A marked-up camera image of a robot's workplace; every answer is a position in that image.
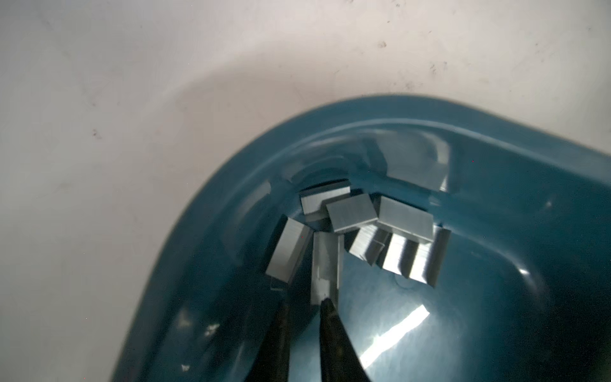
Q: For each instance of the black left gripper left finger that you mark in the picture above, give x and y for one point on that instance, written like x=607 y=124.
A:
x=273 y=358

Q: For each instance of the teal plastic tray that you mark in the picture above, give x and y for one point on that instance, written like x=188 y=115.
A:
x=523 y=293

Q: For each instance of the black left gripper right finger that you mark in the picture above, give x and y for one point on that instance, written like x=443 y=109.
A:
x=338 y=358

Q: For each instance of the staple strip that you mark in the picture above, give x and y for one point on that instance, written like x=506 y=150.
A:
x=416 y=261
x=368 y=243
x=327 y=265
x=289 y=250
x=315 y=199
x=405 y=220
x=351 y=213

